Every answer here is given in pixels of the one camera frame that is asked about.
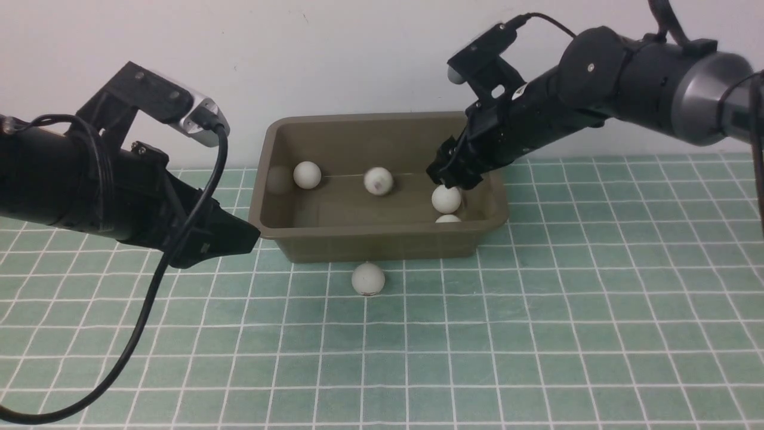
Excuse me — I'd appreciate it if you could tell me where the brown plastic bin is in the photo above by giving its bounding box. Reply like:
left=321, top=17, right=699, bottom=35
left=248, top=112, right=509, bottom=263

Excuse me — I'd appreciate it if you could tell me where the green checkered tablecloth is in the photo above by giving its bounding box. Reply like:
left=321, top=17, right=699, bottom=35
left=0, top=153, right=764, bottom=430

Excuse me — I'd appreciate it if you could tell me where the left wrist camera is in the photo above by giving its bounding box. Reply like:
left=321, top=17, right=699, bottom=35
left=76, top=61, right=231, bottom=149

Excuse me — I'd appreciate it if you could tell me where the white ping-pong ball DHS logo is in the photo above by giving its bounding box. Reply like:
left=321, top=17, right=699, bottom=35
left=363, top=167, right=394, bottom=196

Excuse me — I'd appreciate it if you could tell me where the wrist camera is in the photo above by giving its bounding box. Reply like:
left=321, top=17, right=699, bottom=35
left=76, top=61, right=231, bottom=149
left=447, top=21, right=525, bottom=108

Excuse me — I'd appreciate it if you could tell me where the black right camera cable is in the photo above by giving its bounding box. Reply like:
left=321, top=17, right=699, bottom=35
left=504, top=12, right=578, bottom=39

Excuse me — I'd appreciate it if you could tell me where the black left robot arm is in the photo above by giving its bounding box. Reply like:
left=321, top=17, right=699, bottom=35
left=2, top=109, right=202, bottom=251

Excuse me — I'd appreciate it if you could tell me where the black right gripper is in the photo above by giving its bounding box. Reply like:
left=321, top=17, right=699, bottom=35
left=426, top=84, right=597, bottom=191

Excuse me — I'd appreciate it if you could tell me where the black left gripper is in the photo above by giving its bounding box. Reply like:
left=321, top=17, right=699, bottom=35
left=113, top=141, right=260, bottom=269

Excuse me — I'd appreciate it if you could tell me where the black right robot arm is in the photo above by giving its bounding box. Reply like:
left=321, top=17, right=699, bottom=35
left=426, top=16, right=762, bottom=190

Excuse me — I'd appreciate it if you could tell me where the white ping-pong ball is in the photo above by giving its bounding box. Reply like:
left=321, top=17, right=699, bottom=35
left=351, top=262, right=386, bottom=297
left=430, top=185, right=462, bottom=214
left=292, top=161, right=323, bottom=190
left=436, top=213, right=461, bottom=223

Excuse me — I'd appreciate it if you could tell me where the black left camera cable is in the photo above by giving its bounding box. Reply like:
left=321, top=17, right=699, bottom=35
left=0, top=113, right=230, bottom=426

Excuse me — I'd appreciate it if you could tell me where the black camera cable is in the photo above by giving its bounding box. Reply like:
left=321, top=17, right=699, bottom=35
left=0, top=113, right=230, bottom=426
left=504, top=12, right=578, bottom=39

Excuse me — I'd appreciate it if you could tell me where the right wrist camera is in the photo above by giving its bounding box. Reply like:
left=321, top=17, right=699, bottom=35
left=447, top=21, right=525, bottom=108

